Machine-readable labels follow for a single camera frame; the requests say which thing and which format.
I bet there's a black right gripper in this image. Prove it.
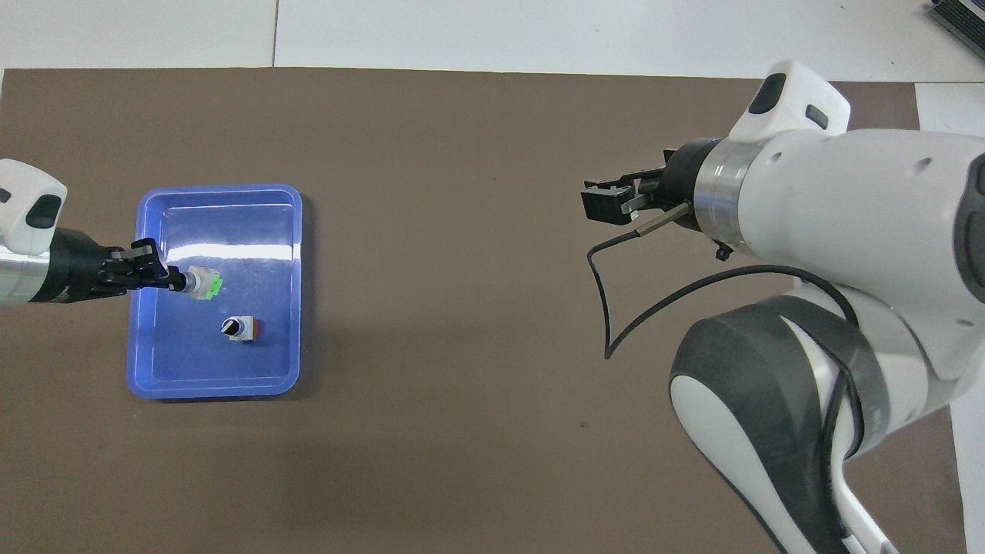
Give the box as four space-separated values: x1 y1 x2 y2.
581 138 722 233

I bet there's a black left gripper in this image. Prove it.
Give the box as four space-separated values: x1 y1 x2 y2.
31 228 190 304

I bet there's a selector switch orange base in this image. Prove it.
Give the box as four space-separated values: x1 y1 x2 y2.
183 265 225 302

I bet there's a blue plastic tray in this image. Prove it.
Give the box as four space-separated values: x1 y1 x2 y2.
125 183 304 400

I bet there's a brown table mat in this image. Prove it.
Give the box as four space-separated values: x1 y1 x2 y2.
0 68 969 554

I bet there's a grey finned metal device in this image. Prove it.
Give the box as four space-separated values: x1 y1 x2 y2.
927 0 985 38

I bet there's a selector switch red base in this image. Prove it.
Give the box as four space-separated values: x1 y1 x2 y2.
221 315 261 343

